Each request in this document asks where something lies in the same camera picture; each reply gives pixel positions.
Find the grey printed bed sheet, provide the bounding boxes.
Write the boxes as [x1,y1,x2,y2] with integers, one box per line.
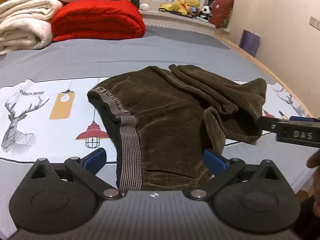
[0,24,316,239]

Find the red folded blanket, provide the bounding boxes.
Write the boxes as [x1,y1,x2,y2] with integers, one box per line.
[51,0,146,42]

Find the white plush toy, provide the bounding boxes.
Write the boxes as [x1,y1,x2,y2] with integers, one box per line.
[138,0,153,11]

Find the panda plush toy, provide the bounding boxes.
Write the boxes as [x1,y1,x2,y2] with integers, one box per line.
[199,5,213,20]

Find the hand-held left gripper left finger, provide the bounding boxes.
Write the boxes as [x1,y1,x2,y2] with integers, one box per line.
[19,148,123,201]

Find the person's right hand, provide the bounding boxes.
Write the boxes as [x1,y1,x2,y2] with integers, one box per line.
[307,149,320,169]

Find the red cushion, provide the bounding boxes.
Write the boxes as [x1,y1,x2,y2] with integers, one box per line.
[209,0,234,29]

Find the large yellow plush toy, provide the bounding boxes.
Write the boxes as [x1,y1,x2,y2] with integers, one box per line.
[159,0,201,16]

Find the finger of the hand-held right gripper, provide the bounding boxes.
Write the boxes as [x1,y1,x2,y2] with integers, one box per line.
[289,116,320,123]
[257,116,284,134]

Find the white fluffy folded blanket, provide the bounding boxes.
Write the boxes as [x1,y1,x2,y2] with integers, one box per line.
[0,0,63,56]

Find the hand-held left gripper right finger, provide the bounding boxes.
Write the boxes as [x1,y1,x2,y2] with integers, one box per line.
[184,149,293,201]

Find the wall switch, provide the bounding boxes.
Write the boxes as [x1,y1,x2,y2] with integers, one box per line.
[309,16,320,30]

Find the olive corduroy pants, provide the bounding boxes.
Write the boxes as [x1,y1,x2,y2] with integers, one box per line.
[87,64,267,191]

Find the wooden bed frame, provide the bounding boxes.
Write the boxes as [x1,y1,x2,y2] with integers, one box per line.
[215,34,320,120]

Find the purple bag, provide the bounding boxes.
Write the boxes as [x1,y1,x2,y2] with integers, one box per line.
[239,29,261,57]

